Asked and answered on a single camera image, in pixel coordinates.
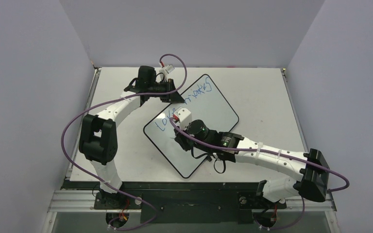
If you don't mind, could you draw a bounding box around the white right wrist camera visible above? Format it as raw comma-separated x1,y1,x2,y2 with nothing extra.
172,108,192,130

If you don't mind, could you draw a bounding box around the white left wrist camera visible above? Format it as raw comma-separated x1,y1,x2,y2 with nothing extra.
157,64,175,81

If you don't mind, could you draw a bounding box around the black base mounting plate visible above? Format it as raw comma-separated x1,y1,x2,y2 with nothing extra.
61,180,287,225

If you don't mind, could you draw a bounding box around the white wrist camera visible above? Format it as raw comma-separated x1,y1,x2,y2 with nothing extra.
157,64,175,81
172,108,192,130

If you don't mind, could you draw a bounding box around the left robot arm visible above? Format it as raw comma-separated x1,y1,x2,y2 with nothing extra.
79,65,185,209

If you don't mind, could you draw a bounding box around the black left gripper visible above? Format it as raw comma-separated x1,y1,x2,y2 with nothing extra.
148,80,185,104

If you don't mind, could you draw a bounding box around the black framed whiteboard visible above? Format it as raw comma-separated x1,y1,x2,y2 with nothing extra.
143,74,239,179

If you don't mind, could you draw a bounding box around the aluminium frame rail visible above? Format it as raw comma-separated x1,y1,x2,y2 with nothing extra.
48,190,336,213

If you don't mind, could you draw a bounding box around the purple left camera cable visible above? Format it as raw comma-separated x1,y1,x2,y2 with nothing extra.
60,53,188,232

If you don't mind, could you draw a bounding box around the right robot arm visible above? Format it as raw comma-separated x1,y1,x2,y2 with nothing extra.
174,120,329,207

